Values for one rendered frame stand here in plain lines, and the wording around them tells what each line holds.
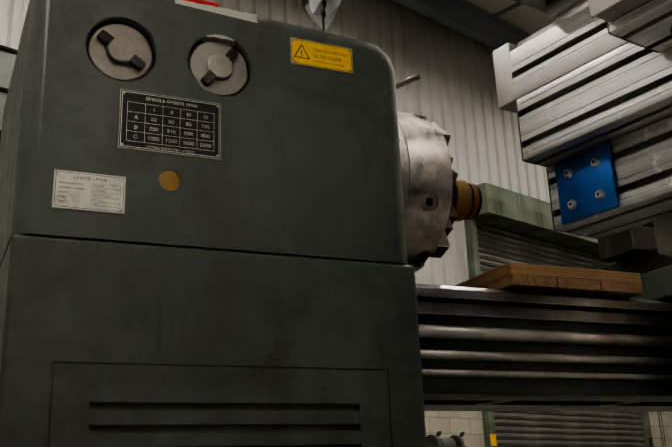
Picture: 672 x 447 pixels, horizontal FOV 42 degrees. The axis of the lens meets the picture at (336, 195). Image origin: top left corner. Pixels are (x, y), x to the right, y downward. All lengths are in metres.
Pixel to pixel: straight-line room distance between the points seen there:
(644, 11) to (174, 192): 0.67
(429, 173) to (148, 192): 0.55
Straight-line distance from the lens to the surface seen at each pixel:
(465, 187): 1.77
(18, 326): 1.19
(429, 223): 1.59
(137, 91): 1.32
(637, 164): 1.13
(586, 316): 1.71
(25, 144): 1.27
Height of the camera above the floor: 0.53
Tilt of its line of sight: 19 degrees up
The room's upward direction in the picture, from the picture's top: 2 degrees counter-clockwise
